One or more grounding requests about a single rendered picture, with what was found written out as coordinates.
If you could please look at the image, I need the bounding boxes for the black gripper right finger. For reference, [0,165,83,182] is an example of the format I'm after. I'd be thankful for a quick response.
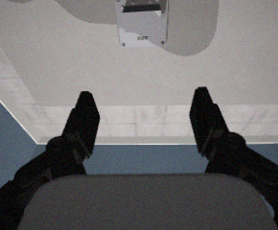
[189,87,278,227]

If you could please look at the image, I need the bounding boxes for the grey rectangular block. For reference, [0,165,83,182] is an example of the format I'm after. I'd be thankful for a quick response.
[122,4,161,33]

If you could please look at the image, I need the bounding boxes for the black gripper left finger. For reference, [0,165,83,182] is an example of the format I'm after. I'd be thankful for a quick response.
[0,91,100,230]

